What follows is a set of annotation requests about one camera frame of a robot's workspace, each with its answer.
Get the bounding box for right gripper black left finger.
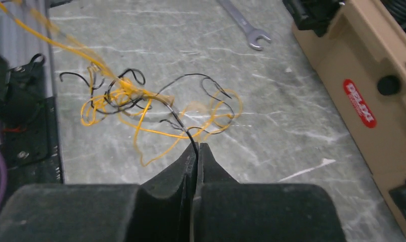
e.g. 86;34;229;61
0;143;198;241

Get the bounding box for silver combination wrench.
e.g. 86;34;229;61
217;0;272;51

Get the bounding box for black corrugated hose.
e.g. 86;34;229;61
381;0;406;26

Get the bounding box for tan plastic toolbox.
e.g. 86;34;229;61
292;1;406;237

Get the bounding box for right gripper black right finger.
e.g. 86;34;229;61
190;143;346;241

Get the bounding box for black left toolbox latch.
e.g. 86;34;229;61
282;0;344;37

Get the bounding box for blue yellow black cables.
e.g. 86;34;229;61
0;0;244;168

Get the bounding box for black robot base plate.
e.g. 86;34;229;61
2;53;64;189

